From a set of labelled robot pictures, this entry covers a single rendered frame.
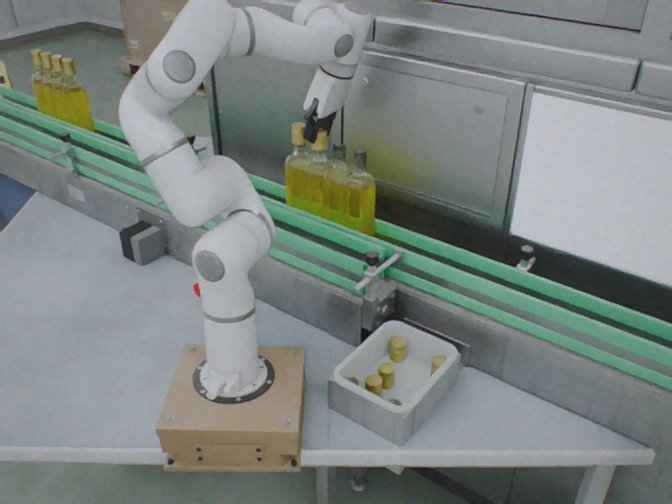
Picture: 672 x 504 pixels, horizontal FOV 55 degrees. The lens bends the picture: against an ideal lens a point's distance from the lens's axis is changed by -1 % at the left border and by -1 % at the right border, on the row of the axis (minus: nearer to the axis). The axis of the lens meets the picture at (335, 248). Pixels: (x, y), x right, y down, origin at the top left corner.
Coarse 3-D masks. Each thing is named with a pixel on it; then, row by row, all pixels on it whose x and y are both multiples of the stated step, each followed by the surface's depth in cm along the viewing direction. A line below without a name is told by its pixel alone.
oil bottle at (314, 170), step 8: (312, 160) 148; (328, 160) 148; (304, 168) 149; (312, 168) 147; (320, 168) 146; (304, 176) 149; (312, 176) 148; (320, 176) 146; (304, 184) 150; (312, 184) 149; (320, 184) 147; (304, 192) 152; (312, 192) 150; (320, 192) 148; (312, 200) 151; (320, 200) 150; (312, 208) 152; (320, 208) 151; (320, 216) 152
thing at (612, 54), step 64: (256, 0) 156; (384, 0) 137; (448, 0) 130; (512, 0) 122; (576, 0) 116; (640, 0) 109; (256, 64) 169; (512, 64) 124; (576, 64) 117; (640, 64) 112; (256, 128) 180; (512, 256) 147
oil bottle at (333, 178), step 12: (336, 168) 144; (348, 168) 145; (324, 180) 146; (336, 180) 143; (324, 192) 147; (336, 192) 145; (324, 204) 149; (336, 204) 147; (324, 216) 151; (336, 216) 148
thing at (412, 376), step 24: (384, 336) 137; (408, 336) 137; (432, 336) 134; (360, 360) 131; (384, 360) 138; (408, 360) 138; (360, 384) 132; (408, 384) 132; (432, 384) 122; (408, 408) 117
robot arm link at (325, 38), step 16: (256, 16) 113; (272, 16) 114; (320, 16) 120; (336, 16) 119; (256, 32) 113; (272, 32) 114; (288, 32) 114; (304, 32) 114; (320, 32) 115; (336, 32) 117; (352, 32) 119; (256, 48) 115; (272, 48) 116; (288, 48) 115; (304, 48) 115; (320, 48) 117; (336, 48) 119; (304, 64) 119
